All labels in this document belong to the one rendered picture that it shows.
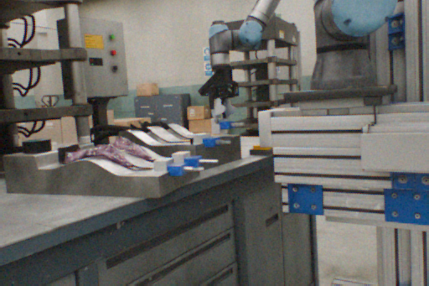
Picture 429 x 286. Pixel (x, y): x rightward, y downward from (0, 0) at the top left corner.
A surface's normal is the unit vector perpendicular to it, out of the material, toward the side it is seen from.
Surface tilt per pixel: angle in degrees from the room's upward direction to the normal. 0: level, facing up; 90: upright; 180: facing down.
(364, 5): 98
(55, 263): 90
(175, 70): 90
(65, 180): 90
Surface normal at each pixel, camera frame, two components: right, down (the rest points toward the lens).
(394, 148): -0.49, 0.11
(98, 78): 0.79, 0.00
